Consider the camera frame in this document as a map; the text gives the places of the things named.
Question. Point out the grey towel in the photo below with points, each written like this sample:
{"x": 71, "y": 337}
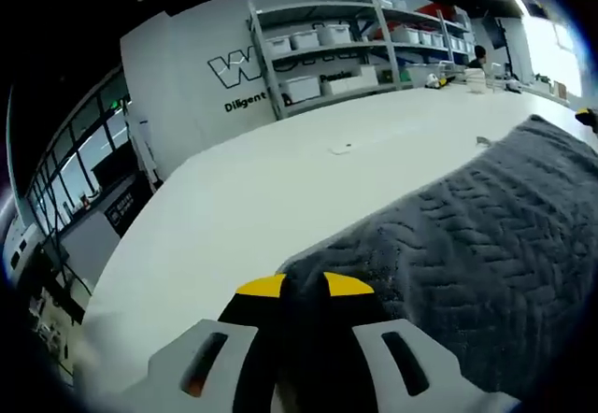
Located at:
{"x": 481, "y": 245}

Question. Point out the small white flat object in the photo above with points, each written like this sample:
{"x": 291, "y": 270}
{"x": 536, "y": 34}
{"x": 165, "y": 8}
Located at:
{"x": 342, "y": 148}

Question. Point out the idle yellow tipped gripper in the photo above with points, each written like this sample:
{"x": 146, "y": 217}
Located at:
{"x": 437, "y": 81}

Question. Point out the black cabinet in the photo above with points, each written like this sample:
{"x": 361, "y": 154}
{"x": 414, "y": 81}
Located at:
{"x": 128, "y": 207}

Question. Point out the grey metal shelf rack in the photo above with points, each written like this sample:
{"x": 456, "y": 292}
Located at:
{"x": 355, "y": 53}

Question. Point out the row of white storage bins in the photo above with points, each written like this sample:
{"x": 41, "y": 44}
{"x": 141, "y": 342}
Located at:
{"x": 355, "y": 39}

